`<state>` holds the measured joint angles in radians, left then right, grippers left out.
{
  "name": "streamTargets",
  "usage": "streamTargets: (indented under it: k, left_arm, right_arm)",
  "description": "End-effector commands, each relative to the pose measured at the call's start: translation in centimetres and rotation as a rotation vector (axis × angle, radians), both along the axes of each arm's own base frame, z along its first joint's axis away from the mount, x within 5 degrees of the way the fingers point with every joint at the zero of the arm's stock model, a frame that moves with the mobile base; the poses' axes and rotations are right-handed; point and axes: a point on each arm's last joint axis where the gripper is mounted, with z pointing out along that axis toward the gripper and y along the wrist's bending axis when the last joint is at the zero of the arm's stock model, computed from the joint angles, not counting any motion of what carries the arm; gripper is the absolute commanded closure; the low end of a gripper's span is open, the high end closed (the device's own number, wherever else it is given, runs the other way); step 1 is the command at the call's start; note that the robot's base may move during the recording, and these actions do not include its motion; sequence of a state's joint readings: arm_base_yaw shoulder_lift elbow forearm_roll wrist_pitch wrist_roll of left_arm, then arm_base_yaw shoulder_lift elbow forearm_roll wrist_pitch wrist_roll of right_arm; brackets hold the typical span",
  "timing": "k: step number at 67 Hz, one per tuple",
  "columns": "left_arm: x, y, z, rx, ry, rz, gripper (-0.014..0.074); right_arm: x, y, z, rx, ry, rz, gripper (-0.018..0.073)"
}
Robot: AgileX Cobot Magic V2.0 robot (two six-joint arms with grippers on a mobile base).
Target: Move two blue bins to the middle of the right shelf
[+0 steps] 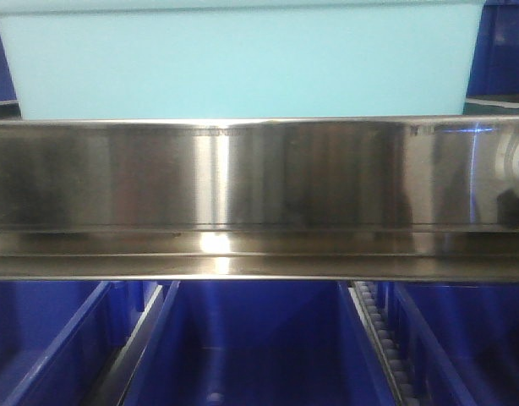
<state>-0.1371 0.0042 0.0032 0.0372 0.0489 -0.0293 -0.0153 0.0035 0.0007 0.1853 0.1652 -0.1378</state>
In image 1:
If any blue bin lower right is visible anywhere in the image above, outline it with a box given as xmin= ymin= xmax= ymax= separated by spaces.
xmin=375 ymin=282 xmax=519 ymax=405

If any blue bin lower centre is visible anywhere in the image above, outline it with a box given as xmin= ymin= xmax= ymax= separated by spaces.
xmin=123 ymin=280 xmax=395 ymax=405

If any stainless steel shelf beam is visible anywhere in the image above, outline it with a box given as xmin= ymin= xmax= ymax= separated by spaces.
xmin=0 ymin=116 xmax=519 ymax=282

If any steel divider rail left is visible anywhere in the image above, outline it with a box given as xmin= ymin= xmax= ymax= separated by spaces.
xmin=82 ymin=283 xmax=164 ymax=405

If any blue bin upper right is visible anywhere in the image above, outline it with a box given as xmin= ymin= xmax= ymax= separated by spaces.
xmin=467 ymin=1 xmax=519 ymax=96

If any blue bin lower left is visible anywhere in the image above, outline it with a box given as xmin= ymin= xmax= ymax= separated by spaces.
xmin=0 ymin=281 xmax=128 ymax=405

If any white roller track right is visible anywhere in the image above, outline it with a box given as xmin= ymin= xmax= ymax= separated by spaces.
xmin=348 ymin=281 xmax=421 ymax=406

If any light blue plastic bin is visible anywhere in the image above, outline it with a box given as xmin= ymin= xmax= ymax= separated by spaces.
xmin=0 ymin=1 xmax=483 ymax=119

